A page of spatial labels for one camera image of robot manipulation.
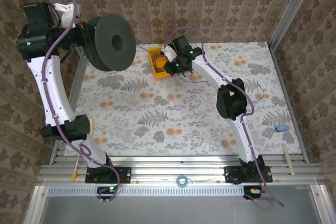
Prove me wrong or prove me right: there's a blue tape roll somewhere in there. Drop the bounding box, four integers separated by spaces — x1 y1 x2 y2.
175 174 190 188

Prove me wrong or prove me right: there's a black foam spool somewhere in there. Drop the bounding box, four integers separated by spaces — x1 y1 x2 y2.
83 13 137 72

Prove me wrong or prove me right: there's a yellow handled tool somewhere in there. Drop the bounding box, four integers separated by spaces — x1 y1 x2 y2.
71 154 81 182

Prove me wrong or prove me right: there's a wooden stick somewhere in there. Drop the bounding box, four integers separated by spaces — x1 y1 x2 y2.
282 144 296 176

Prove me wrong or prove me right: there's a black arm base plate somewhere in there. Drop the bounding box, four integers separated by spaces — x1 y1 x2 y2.
224 165 273 184
85 166 132 184

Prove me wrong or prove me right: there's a blue wire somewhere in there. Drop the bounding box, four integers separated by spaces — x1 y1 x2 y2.
135 45 266 103

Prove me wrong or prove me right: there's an orange wire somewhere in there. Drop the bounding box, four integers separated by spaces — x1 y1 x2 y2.
154 57 167 71

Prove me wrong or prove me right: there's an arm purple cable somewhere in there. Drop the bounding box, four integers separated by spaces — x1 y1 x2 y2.
43 0 124 204
165 26 286 208

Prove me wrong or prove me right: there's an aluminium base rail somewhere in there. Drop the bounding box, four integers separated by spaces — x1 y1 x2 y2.
36 155 325 186

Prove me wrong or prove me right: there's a floral tablecloth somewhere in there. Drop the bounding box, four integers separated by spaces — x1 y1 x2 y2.
64 41 302 156

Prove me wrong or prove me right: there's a small black electronics board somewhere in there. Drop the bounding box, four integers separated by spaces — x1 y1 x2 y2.
97 186 119 196
243 186 266 200

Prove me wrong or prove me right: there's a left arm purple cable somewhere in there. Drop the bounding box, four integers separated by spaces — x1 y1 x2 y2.
43 0 124 204

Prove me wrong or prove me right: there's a grey metal tray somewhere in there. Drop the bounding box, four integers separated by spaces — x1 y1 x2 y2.
25 185 336 224

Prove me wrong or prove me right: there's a slotted grey cable duct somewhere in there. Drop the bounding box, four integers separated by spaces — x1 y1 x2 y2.
47 186 245 197

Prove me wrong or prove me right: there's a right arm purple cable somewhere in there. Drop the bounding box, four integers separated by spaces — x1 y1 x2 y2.
165 26 286 208

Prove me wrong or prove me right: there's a yellow plastic bin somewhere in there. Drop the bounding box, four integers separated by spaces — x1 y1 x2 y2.
147 46 174 80

